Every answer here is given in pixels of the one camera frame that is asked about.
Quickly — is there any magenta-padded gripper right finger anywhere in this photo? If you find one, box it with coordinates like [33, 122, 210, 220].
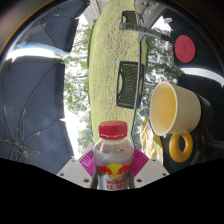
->
[132, 148, 170, 190]

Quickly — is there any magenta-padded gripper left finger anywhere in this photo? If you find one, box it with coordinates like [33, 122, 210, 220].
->
[56, 148, 97, 190]

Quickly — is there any black mesh patio chair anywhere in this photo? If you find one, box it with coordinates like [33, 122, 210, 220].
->
[115, 60, 145, 109]
[120, 10, 138, 26]

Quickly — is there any flat round red coaster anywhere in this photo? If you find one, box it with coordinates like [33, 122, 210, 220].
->
[174, 34, 197, 64]

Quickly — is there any red-capped clear drink bottle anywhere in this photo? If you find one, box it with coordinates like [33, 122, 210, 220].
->
[92, 120, 135, 191]

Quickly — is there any cream cup with yellow handle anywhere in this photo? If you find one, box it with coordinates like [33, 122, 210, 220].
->
[149, 81, 203, 164]

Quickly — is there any navy umbrella with light-blue edge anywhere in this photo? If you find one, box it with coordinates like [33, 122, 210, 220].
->
[0, 0, 91, 57]

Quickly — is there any large navy patio umbrella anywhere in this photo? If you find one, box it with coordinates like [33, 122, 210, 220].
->
[0, 54, 75, 174]

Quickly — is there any crumpled yellow foil packet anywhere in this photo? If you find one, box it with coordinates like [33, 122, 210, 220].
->
[139, 116, 164, 164]

